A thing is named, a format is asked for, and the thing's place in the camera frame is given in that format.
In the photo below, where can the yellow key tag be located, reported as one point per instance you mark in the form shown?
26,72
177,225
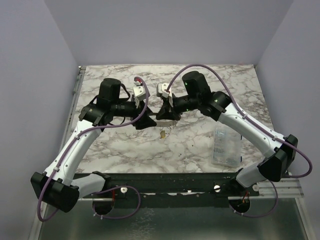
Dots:
162,134

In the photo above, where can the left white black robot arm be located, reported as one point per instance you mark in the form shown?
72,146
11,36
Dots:
56,185

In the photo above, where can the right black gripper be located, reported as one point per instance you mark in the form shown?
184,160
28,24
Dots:
167,109

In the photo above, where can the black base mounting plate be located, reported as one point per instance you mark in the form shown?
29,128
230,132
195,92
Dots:
172,190

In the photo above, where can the large metal key ring band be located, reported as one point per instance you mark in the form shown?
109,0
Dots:
164,123

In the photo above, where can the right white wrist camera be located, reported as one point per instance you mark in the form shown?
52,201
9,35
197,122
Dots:
162,91

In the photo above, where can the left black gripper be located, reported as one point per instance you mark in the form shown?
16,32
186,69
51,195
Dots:
145,120

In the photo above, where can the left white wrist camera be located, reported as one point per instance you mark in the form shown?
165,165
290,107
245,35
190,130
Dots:
139,94

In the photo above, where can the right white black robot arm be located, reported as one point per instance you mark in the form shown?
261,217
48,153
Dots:
277,149

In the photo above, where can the aluminium frame rail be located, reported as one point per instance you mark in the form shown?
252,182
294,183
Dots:
289,188

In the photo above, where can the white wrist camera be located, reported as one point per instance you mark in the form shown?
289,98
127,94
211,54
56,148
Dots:
162,91
139,94

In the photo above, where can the clear plastic organizer box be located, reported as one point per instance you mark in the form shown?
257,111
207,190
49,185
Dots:
227,145

